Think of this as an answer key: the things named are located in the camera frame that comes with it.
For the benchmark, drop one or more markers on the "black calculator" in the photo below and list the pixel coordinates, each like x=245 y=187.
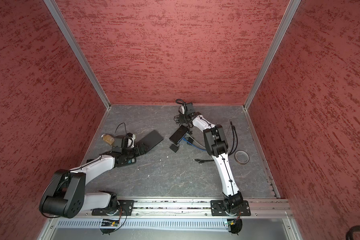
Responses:
x=127 y=162

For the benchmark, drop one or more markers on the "aluminium left corner post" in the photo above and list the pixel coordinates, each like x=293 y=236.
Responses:
x=67 y=33

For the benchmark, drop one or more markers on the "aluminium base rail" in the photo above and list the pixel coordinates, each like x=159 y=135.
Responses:
x=204 y=208

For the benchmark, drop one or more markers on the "brown tape roll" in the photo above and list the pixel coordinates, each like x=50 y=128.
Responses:
x=241 y=157

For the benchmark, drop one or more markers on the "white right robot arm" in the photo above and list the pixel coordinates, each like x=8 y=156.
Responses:
x=216 y=146

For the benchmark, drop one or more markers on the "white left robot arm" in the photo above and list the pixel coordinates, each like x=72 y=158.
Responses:
x=66 y=196

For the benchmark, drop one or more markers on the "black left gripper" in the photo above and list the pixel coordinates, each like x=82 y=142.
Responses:
x=137 y=152

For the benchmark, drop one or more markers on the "black network switch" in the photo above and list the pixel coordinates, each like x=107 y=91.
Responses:
x=150 y=140
x=177 y=136

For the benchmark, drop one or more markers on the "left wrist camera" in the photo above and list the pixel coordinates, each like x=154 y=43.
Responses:
x=130 y=140

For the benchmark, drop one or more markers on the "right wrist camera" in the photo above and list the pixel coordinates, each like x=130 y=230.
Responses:
x=183 y=110

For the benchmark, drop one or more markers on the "glass jar with brown contents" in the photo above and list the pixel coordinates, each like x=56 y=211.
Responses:
x=108 y=139

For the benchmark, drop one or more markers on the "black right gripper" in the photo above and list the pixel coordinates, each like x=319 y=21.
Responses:
x=181 y=117

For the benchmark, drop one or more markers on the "aluminium corner post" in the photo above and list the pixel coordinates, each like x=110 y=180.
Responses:
x=67 y=33
x=279 y=35

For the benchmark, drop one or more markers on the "aluminium right corner post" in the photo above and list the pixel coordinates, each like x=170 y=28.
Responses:
x=279 y=35

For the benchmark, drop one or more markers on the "black power adapter near switch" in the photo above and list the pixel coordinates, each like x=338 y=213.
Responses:
x=174 y=148

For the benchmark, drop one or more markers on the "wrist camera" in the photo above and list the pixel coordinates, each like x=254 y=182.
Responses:
x=183 y=110
x=130 y=140

